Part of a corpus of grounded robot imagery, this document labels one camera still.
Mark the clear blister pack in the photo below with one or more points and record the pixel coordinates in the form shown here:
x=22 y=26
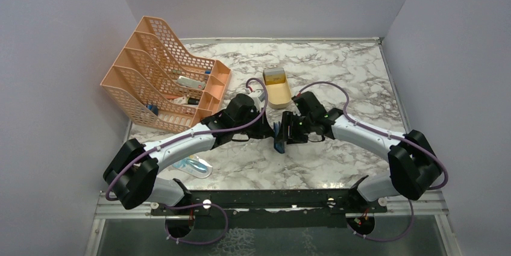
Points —
x=194 y=166

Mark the white grey eraser box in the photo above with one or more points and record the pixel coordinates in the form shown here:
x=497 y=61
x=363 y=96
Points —
x=190 y=83

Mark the black mounting rail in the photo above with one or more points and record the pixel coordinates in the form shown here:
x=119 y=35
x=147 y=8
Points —
x=260 y=209

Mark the beige oval tray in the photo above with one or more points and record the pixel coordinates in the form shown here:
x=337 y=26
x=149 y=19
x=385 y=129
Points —
x=279 y=95

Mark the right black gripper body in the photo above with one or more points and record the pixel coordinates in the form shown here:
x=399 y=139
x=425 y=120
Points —
x=296 y=127

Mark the stack of credit cards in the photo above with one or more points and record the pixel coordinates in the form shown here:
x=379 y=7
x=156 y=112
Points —
x=274 y=75

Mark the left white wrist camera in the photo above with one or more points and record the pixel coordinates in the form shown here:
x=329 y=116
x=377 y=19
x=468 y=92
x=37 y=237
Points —
x=259 y=97

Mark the orange plastic file organizer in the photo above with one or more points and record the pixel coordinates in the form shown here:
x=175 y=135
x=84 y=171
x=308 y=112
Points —
x=146 y=70

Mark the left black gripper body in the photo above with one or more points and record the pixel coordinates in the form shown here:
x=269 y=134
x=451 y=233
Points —
x=253 y=130

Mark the dark blue card holder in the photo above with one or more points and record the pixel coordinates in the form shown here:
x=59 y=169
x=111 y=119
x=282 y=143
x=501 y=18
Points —
x=279 y=143

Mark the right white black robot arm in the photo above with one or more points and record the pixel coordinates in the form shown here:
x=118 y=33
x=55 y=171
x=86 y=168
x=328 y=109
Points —
x=412 y=169

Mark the blue item in organizer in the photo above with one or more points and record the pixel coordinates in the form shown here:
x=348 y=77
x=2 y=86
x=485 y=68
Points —
x=153 y=108

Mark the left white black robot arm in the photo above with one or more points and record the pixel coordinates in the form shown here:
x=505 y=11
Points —
x=132 y=174

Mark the small black item in organizer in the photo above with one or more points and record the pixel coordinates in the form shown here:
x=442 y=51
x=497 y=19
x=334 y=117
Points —
x=193 y=101

